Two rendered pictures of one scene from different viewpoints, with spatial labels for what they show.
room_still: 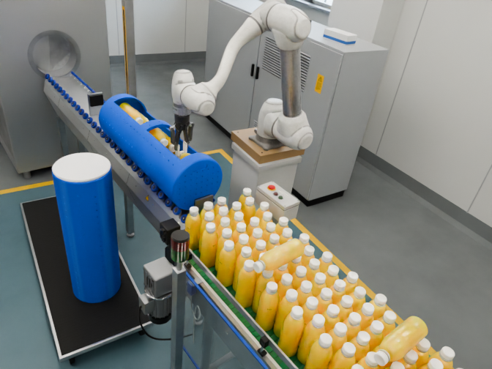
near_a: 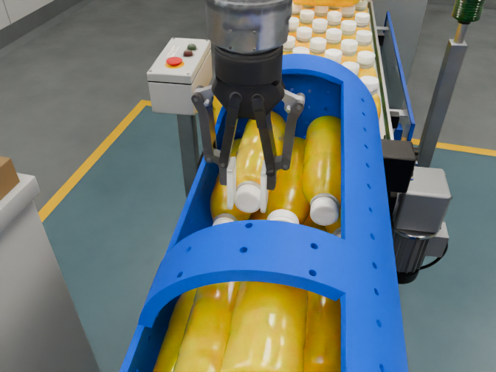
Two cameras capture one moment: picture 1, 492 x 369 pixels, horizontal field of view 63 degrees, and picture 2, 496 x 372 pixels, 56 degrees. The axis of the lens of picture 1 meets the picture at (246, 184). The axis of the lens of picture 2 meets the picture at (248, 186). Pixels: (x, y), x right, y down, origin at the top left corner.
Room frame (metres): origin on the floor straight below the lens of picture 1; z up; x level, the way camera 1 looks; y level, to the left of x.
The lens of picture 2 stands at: (2.11, 0.74, 1.55)
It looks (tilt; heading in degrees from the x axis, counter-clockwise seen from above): 40 degrees down; 232
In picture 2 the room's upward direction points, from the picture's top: straight up
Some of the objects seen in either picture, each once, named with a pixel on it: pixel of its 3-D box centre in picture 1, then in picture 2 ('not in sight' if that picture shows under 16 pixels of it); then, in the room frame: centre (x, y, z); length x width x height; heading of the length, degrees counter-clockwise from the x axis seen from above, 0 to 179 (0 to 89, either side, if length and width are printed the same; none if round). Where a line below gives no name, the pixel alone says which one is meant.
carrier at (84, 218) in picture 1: (90, 233); not in sight; (1.70, 0.84, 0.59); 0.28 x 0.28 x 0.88
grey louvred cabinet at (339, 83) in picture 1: (272, 91); not in sight; (4.07, -0.15, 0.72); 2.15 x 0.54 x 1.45; 36
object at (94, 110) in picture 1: (96, 104); not in sight; (2.53, 1.10, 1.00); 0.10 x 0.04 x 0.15; 133
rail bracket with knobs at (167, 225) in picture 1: (170, 232); (390, 167); (1.38, 0.31, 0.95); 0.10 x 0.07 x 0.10; 133
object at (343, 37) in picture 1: (340, 36); not in sight; (3.41, -0.59, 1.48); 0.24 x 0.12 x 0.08; 44
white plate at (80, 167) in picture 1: (82, 166); not in sight; (1.70, 0.84, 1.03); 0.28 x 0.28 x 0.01
